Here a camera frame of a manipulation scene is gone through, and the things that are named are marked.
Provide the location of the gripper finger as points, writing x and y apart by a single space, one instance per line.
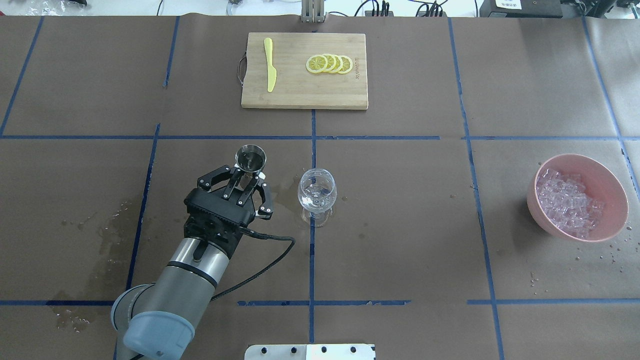
229 174
265 210

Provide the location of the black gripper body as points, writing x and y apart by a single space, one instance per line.
231 191

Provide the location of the steel jigger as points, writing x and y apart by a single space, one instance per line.
251 160

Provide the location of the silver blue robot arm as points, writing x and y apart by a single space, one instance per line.
157 321

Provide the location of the clear wine glass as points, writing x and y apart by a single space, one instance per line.
317 193

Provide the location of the clear ice cubes pile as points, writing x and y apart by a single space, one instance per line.
564 200

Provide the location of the bamboo cutting board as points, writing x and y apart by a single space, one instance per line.
296 88

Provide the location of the yellow plastic knife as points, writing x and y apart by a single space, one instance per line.
268 45

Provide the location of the crumpled clear plastic bag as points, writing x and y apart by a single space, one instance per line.
56 7

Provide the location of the black box device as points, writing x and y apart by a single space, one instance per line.
550 9

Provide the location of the pink bowl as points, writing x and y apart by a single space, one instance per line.
602 184

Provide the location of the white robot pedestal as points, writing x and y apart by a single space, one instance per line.
326 351

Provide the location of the aluminium frame post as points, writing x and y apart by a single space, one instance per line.
313 11

